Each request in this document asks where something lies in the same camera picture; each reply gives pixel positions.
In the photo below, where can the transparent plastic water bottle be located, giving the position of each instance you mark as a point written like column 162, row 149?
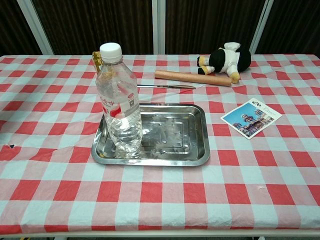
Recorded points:
column 120, row 107

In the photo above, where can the rectangular stainless steel tray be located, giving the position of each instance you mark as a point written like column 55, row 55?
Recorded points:
column 172, row 135

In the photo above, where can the stainless steel table knife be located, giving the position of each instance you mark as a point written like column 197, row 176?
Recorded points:
column 170, row 86

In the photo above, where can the wooden rolling pin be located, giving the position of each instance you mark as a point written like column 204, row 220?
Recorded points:
column 192, row 77

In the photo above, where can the red white checkered tablecloth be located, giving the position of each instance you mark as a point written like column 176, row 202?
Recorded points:
column 160, row 190

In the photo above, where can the gold foil wrapped package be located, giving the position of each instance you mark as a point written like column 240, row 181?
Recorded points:
column 96, row 60

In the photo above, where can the black white plush toy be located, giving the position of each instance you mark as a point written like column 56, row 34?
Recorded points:
column 225, row 61

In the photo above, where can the postcard with building picture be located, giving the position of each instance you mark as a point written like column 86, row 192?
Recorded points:
column 251, row 117

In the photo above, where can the white metal frame post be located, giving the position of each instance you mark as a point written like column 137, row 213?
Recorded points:
column 261, row 25
column 33, row 25
column 158, row 25

